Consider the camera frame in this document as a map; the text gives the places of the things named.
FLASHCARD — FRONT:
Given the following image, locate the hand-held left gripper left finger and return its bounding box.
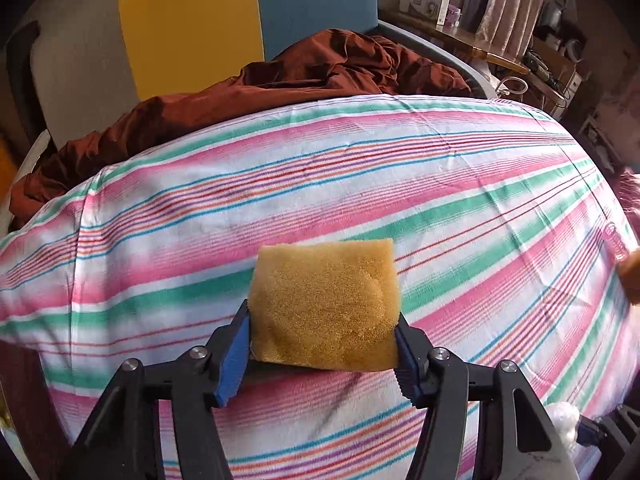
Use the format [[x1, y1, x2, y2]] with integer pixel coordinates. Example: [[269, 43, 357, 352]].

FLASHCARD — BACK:
[[70, 299, 251, 480]]

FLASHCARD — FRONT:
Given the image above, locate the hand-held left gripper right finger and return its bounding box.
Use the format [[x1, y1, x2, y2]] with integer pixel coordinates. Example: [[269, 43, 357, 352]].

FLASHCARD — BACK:
[[395, 310, 581, 480]]

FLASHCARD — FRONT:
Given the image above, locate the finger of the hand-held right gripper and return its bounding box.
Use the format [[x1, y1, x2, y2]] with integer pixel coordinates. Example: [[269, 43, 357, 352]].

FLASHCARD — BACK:
[[577, 402, 640, 466]]

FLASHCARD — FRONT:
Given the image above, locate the tan round bun snack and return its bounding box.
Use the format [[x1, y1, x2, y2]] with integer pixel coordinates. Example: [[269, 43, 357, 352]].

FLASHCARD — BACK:
[[248, 238, 403, 373]]

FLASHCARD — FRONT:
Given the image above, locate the white foam wrap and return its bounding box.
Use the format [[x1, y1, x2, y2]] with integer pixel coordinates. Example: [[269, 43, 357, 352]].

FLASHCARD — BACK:
[[545, 401, 582, 461]]

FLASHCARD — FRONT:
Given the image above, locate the yellow wrapped snack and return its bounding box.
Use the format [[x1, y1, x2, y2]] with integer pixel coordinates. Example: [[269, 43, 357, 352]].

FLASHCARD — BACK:
[[617, 247, 640, 306]]

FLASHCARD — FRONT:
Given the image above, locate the striped pink green blanket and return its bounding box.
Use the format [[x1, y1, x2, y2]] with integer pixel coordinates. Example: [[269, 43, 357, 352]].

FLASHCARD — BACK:
[[0, 95, 640, 480]]

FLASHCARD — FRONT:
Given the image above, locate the pink fabric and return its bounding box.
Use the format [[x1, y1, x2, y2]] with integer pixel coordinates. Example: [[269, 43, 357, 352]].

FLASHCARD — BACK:
[[612, 170, 640, 241]]

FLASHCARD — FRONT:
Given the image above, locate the reddish brown quilt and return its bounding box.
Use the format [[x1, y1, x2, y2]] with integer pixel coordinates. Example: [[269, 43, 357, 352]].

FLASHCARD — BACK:
[[10, 29, 473, 231]]

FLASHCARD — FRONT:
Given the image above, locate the wooden wardrobe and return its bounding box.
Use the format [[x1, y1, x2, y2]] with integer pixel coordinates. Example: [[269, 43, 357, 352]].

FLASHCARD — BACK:
[[0, 140, 18, 196]]

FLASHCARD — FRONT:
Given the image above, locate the wooden shelf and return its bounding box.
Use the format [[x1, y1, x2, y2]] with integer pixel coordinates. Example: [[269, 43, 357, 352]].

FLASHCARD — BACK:
[[377, 7, 531, 76]]

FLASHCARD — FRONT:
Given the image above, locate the cluttered wooden rack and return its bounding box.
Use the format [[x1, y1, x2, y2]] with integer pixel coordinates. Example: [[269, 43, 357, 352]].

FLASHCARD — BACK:
[[525, 0, 601, 121]]

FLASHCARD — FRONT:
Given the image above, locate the white printed carton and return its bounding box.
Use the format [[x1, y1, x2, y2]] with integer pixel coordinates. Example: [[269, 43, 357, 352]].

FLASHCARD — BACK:
[[399, 0, 453, 26]]

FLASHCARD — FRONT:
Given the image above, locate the pale pink curtain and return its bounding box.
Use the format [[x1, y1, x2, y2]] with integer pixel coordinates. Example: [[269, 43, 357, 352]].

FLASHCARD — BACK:
[[475, 0, 546, 58]]

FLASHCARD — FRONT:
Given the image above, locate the white bed rail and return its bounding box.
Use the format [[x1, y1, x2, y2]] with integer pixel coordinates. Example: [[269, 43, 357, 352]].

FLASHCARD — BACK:
[[10, 130, 53, 196]]

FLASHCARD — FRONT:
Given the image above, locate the white cable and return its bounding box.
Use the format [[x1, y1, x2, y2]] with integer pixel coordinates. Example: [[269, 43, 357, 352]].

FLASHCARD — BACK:
[[495, 76, 528, 98]]

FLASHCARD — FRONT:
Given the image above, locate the grey bed frame rail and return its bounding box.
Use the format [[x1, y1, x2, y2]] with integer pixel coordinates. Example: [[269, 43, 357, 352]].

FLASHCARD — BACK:
[[377, 20, 496, 101]]

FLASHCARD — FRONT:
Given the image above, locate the black post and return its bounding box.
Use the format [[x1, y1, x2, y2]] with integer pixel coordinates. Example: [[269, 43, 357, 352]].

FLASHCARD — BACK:
[[5, 22, 46, 146]]

